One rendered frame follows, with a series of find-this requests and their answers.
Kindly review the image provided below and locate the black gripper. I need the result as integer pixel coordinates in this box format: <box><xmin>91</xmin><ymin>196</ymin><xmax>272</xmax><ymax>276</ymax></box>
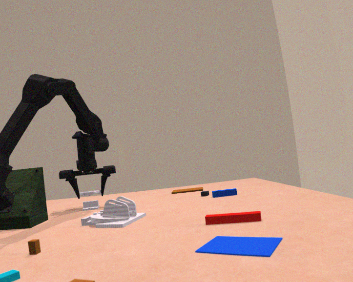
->
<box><xmin>59</xmin><ymin>151</ymin><xmax>116</xmax><ymax>199</ymax></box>

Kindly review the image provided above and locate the blue flat plate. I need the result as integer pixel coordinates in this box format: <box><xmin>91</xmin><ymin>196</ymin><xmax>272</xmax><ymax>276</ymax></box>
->
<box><xmin>195</xmin><ymin>236</ymin><xmax>283</xmax><ymax>257</ymax></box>

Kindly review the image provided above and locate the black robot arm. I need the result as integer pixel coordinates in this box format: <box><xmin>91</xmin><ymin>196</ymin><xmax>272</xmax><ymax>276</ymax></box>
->
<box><xmin>0</xmin><ymin>74</ymin><xmax>109</xmax><ymax>213</ymax></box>

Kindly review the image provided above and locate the blue rectangular block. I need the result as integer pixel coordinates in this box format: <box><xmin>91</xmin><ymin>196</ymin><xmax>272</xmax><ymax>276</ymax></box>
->
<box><xmin>212</xmin><ymin>188</ymin><xmax>237</xmax><ymax>198</ymax></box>

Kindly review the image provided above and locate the red rectangular bar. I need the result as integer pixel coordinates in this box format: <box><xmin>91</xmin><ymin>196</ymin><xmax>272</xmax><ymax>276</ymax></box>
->
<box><xmin>205</xmin><ymin>211</ymin><xmax>261</xmax><ymax>225</ymax></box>

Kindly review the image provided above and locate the small brown block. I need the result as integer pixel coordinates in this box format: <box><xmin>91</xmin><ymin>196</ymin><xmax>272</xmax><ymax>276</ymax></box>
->
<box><xmin>28</xmin><ymin>239</ymin><xmax>41</xmax><ymax>255</ymax></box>

